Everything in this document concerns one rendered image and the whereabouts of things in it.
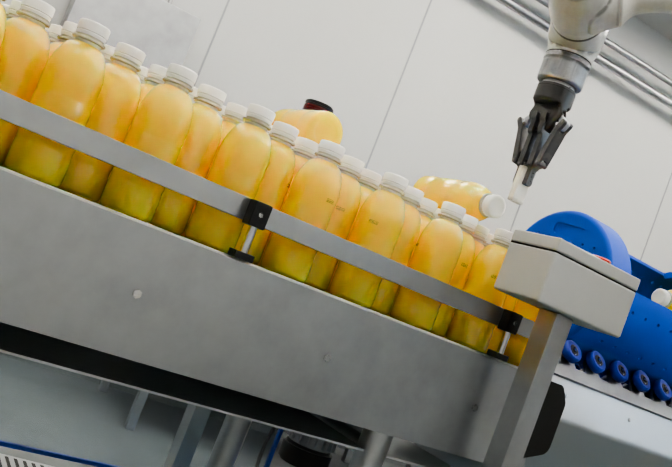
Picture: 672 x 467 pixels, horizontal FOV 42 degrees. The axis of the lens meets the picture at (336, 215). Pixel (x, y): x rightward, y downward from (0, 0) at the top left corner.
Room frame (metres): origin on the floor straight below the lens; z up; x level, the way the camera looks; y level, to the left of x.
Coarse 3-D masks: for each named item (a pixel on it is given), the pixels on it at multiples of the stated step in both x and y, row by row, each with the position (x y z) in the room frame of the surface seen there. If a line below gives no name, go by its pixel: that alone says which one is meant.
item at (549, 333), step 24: (552, 312) 1.37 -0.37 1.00; (552, 336) 1.36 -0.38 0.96; (528, 360) 1.38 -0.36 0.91; (552, 360) 1.37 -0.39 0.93; (528, 384) 1.36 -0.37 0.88; (504, 408) 1.39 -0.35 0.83; (528, 408) 1.36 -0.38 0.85; (504, 432) 1.37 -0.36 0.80; (528, 432) 1.37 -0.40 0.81; (504, 456) 1.36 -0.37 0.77
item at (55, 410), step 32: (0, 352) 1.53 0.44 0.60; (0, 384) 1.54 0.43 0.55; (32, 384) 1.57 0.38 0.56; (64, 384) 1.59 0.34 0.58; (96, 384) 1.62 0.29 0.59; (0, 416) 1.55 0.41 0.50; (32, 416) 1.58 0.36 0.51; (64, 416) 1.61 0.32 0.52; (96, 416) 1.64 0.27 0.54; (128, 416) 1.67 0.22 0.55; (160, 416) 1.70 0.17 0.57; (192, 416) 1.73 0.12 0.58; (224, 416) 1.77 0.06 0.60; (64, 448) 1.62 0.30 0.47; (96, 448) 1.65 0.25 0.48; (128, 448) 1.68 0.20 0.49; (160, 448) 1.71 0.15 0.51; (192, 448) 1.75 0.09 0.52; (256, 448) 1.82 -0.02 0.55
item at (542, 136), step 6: (546, 114) 1.64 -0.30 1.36; (546, 120) 1.64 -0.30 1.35; (540, 126) 1.64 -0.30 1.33; (540, 132) 1.64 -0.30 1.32; (546, 132) 1.64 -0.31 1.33; (540, 138) 1.64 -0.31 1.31; (546, 138) 1.65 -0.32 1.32; (534, 144) 1.65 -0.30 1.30; (540, 144) 1.64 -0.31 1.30; (534, 150) 1.64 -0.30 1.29; (540, 150) 1.64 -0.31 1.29; (534, 156) 1.64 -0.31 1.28; (528, 162) 1.65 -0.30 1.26
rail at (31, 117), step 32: (0, 96) 0.99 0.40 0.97; (32, 128) 1.02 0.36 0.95; (64, 128) 1.04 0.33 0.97; (128, 160) 1.08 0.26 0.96; (160, 160) 1.10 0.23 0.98; (192, 192) 1.13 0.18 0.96; (224, 192) 1.15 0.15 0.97; (288, 224) 1.21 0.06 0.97; (352, 256) 1.27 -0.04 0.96; (416, 288) 1.34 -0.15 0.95; (448, 288) 1.37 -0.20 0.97
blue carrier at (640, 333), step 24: (552, 216) 1.81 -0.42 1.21; (576, 216) 1.76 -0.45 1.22; (576, 240) 1.74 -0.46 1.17; (600, 240) 1.69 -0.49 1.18; (624, 264) 1.68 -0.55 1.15; (648, 288) 2.08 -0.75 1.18; (648, 312) 1.72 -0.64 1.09; (576, 336) 1.69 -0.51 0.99; (600, 336) 1.70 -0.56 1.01; (624, 336) 1.72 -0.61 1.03; (648, 336) 1.75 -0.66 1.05; (624, 360) 1.78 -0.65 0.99; (648, 360) 1.79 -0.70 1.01
